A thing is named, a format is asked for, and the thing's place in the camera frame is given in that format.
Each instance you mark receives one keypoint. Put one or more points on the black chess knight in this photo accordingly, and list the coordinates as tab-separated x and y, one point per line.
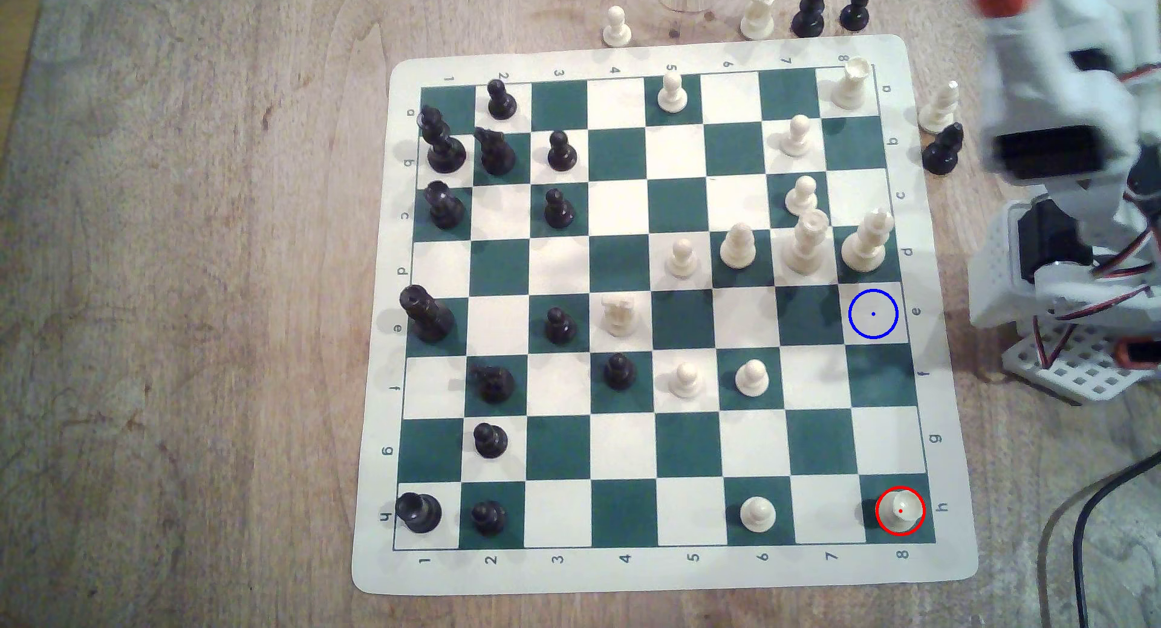
495	153
494	385

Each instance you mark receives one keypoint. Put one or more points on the black chess king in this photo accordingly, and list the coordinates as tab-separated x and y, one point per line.
427	316

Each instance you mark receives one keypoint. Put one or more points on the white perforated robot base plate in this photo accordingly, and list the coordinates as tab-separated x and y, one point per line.
1079	365

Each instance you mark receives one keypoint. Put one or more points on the black chess queen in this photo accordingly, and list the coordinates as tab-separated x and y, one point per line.
444	147

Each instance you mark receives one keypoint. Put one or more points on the white chess knight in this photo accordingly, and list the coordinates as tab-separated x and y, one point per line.
619	315
758	17

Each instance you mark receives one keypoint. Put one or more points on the white chess pawn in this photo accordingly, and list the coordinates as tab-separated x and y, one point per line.
802	197
752	379
617	30
671	95
900	508
681	260
757	515
797	137
687	380

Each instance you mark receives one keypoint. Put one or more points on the white chess king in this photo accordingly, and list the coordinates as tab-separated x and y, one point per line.
866	242

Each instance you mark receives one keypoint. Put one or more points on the orange base clamp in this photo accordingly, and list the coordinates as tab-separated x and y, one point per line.
1143	354

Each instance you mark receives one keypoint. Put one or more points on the green and cream chess mat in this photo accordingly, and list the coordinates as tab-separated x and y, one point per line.
680	447

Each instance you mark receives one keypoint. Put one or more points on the black chess rook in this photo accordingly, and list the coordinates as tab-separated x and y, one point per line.
418	512

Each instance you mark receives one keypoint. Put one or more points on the white chess bishop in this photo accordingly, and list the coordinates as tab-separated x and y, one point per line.
940	109
738	247

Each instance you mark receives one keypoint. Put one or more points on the white chess rook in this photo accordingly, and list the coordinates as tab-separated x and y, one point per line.
852	86

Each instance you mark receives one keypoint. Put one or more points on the black chess pawn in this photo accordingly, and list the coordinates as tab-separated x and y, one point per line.
560	327
619	373
558	211
490	441
854	11
489	517
561	153
502	102

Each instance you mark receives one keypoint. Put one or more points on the white chess queen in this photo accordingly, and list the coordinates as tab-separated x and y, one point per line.
806	245

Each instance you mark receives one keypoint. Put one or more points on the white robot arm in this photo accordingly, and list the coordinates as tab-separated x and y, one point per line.
1002	265

